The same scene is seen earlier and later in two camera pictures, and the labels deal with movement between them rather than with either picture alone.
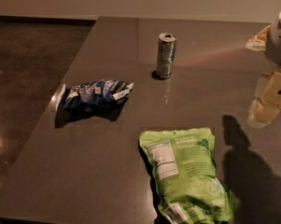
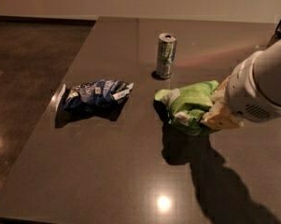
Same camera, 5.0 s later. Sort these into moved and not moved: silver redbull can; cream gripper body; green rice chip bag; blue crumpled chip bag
Moved: cream gripper body; green rice chip bag
Not moved: blue crumpled chip bag; silver redbull can
